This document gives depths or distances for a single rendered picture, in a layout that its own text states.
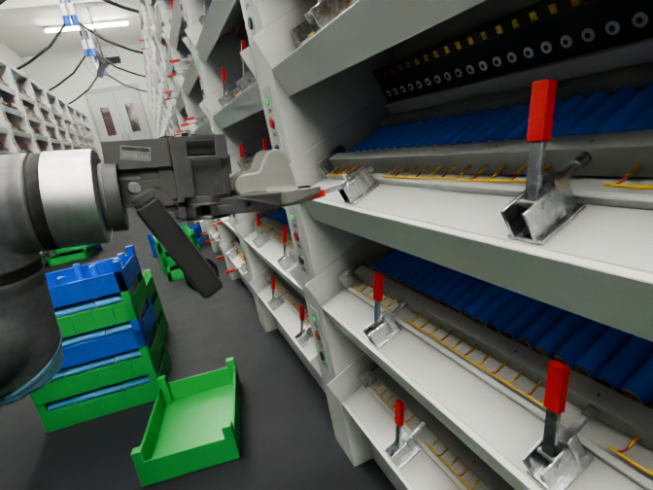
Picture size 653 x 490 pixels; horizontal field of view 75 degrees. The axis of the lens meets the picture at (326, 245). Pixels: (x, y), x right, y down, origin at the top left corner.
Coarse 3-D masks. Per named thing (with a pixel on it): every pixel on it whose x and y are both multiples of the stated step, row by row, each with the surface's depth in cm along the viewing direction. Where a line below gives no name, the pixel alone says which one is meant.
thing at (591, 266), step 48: (624, 48) 33; (432, 96) 56; (336, 144) 68; (336, 192) 58; (384, 192) 48; (432, 192) 41; (624, 192) 26; (384, 240) 47; (432, 240) 36; (480, 240) 30; (576, 240) 24; (624, 240) 22; (528, 288) 29; (576, 288) 24; (624, 288) 21
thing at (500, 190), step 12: (384, 180) 49; (396, 180) 47; (408, 180) 45; (420, 180) 43; (432, 180) 41; (480, 192) 35; (492, 192) 34; (504, 192) 33; (516, 192) 31; (576, 192) 27; (588, 192) 26; (600, 192) 26; (612, 192) 25; (600, 204) 26; (612, 204) 25; (624, 204) 24; (636, 204) 24; (648, 204) 23
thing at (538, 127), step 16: (544, 80) 25; (544, 96) 25; (544, 112) 25; (528, 128) 26; (544, 128) 25; (544, 144) 25; (544, 160) 26; (528, 176) 26; (528, 192) 27; (544, 192) 27
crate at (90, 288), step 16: (128, 256) 125; (64, 272) 123; (112, 272) 108; (128, 272) 114; (64, 288) 106; (80, 288) 107; (96, 288) 108; (112, 288) 108; (128, 288) 111; (64, 304) 106
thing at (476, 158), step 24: (456, 144) 41; (480, 144) 37; (504, 144) 34; (528, 144) 32; (552, 144) 30; (576, 144) 28; (600, 144) 27; (624, 144) 25; (648, 144) 24; (336, 168) 64; (384, 168) 52; (408, 168) 47; (432, 168) 43; (456, 168) 40; (480, 168) 37; (504, 168) 35; (552, 168) 31; (600, 168) 27; (624, 168) 26; (648, 168) 25
